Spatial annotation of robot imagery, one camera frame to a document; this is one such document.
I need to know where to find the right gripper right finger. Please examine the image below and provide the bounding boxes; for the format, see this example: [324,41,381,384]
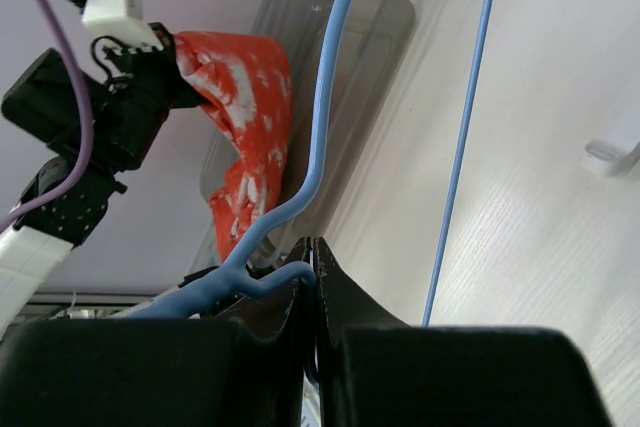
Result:
[312,238,612,426]

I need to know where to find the translucent grey plastic bin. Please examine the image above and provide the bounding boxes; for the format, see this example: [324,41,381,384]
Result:
[189,0,417,278]

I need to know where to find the orange white patterned trousers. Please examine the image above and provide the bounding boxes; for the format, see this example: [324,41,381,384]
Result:
[174,31,294,258]

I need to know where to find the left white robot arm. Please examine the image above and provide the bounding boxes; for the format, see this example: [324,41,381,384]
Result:
[1,23,203,329]

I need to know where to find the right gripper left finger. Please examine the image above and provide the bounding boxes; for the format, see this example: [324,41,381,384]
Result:
[0,236,312,427]

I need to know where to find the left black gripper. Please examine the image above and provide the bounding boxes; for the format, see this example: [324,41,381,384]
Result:
[99,22,205,110]

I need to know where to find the light blue wire hanger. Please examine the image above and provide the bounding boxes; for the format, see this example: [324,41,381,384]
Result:
[125,0,493,327]

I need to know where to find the white metal clothes rack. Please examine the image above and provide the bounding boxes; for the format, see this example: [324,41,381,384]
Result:
[581,127,639,177]

